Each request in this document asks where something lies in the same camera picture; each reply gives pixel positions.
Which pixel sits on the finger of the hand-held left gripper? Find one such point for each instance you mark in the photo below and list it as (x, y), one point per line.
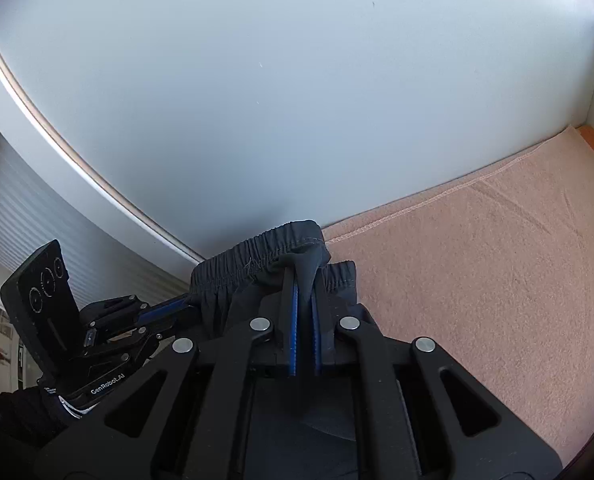
(159, 336)
(164, 311)

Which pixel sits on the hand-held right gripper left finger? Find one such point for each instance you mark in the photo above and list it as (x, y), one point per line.
(293, 320)

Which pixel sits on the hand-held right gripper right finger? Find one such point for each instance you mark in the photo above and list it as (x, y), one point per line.
(317, 330)

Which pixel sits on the dark grey pants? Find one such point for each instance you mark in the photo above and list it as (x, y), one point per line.
(257, 260)

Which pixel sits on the person's left forearm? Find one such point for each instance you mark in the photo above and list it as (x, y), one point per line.
(12, 420)

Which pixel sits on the peach blanket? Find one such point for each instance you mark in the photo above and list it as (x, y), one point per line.
(477, 270)

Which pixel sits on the white cabinet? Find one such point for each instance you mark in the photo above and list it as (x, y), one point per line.
(277, 100)

